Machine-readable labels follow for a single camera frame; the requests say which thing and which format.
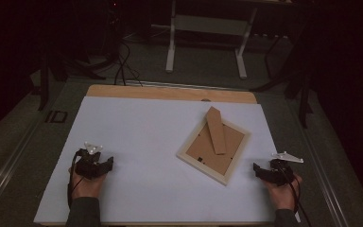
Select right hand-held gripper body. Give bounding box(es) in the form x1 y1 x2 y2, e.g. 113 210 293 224
264 150 304 187

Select black metal stand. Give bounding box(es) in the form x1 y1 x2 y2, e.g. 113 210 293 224
251 29 316 130
37 51 108 112

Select pale wooden picture frame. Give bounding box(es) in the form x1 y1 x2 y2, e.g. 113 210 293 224
175 106 252 186

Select black floor socket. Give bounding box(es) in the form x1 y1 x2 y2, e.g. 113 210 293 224
44 110 69 124

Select left hand-held gripper black cable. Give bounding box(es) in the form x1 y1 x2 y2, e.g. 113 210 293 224
66 149 87 210

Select person's left hand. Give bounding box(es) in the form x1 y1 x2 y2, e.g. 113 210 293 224
68 167 108 201

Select metal floor rail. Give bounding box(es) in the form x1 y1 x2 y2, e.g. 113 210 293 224
285 97 352 227
0 117 46 218

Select white metal stand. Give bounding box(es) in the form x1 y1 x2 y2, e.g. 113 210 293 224
164 0 260 79

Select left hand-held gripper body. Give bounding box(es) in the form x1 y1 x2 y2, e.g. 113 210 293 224
74 141 105 181

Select black floor cables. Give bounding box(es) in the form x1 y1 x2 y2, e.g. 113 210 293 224
112 39 145 88

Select white table mat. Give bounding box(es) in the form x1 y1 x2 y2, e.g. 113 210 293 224
32 95 301 224

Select person's right hand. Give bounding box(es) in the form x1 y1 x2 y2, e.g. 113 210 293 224
262 174 303 212

